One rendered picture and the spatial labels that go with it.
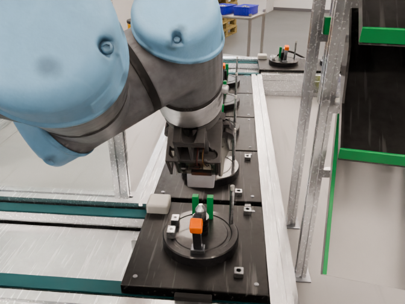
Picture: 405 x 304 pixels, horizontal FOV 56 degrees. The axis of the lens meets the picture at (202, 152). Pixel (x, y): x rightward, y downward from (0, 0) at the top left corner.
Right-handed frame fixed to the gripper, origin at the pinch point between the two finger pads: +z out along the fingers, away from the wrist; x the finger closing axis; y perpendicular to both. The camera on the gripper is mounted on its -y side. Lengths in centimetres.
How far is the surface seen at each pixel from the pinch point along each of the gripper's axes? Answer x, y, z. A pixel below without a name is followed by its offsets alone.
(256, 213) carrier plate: 10.4, 4.9, 19.9
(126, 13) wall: -174, -412, 419
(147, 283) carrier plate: -7.9, 20.8, 6.5
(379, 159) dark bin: 25.0, 3.8, -8.8
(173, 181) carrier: -8.7, -3.5, 26.9
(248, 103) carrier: 10, -46, 62
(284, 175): 20, -14, 51
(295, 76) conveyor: 32, -76, 90
